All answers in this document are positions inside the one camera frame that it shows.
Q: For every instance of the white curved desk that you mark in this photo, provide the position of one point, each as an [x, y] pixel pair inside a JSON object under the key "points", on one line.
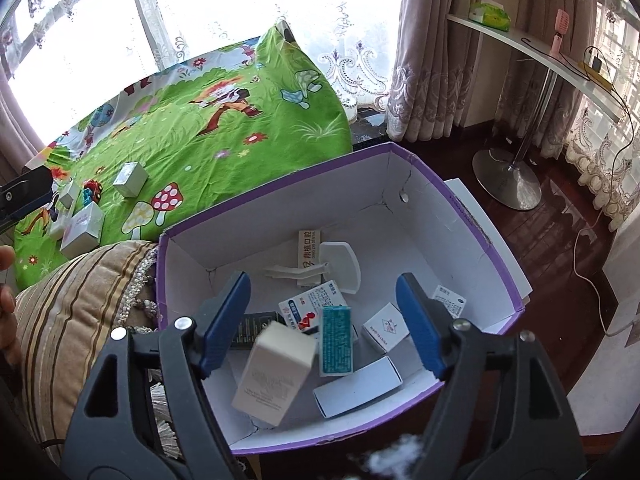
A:
{"points": [[550, 60]]}

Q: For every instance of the white box with silver face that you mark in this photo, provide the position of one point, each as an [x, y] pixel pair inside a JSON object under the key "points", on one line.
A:
{"points": [[69, 195]]}

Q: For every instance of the red toy car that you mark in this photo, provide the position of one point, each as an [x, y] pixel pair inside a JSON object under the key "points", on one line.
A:
{"points": [[94, 187]]}

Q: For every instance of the long white box with parrot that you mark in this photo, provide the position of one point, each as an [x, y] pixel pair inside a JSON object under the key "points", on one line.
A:
{"points": [[300, 310]]}

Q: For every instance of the green cartoon printed blanket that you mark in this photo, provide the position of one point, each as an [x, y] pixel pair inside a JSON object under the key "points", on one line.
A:
{"points": [[225, 160]]}

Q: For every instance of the person's left hand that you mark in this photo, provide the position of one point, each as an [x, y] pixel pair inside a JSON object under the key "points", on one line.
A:
{"points": [[6, 300]]}

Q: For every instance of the small white box diamond logo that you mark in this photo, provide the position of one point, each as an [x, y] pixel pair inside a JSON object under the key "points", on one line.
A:
{"points": [[385, 330]]}

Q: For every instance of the white medicine box with barcode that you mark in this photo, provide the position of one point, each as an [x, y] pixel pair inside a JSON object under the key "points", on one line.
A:
{"points": [[82, 230]]}

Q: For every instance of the purple cardboard box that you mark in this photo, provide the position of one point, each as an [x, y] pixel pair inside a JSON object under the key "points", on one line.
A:
{"points": [[400, 230]]}

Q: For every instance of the pink handheld item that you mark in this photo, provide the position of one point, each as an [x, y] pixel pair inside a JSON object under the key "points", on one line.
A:
{"points": [[559, 25]]}

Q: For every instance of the white box with orange print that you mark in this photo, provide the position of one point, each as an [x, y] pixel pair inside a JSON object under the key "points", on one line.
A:
{"points": [[307, 250]]}

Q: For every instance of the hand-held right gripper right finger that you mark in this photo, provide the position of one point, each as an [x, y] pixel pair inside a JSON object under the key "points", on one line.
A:
{"points": [[417, 330]]}

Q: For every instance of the black box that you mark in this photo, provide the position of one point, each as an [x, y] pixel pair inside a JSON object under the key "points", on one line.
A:
{"points": [[255, 325]]}

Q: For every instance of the teal patterned box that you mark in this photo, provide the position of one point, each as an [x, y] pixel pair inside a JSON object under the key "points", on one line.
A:
{"points": [[336, 342]]}

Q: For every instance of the cream box with ribbon print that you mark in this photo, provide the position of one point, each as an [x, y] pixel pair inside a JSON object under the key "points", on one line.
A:
{"points": [[270, 380]]}

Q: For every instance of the white box with blue logo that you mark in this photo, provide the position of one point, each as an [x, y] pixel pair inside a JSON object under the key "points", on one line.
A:
{"points": [[450, 300]]}

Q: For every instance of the plain white cube box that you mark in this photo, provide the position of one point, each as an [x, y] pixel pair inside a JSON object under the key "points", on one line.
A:
{"points": [[130, 180]]}

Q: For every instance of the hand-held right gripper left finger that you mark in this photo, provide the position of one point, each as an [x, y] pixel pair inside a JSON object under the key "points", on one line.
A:
{"points": [[225, 325]]}

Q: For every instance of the embroidered lace curtain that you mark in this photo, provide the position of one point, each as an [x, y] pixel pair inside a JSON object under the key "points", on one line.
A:
{"points": [[600, 160]]}

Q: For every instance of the brown drape curtain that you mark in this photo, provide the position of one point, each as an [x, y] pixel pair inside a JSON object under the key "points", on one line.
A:
{"points": [[430, 60]]}

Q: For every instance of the black charger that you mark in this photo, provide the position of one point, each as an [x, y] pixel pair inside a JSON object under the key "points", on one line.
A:
{"points": [[597, 62]]}

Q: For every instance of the white lace window curtain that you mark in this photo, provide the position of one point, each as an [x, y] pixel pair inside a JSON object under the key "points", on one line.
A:
{"points": [[350, 65]]}

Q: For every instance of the striped beige cushion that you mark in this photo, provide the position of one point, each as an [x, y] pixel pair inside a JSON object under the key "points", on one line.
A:
{"points": [[75, 310]]}

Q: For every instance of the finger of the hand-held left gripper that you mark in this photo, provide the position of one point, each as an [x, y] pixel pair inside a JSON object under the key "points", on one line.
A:
{"points": [[25, 190]]}

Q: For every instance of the green tissue pack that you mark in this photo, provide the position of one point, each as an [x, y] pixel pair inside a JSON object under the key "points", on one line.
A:
{"points": [[490, 15]]}

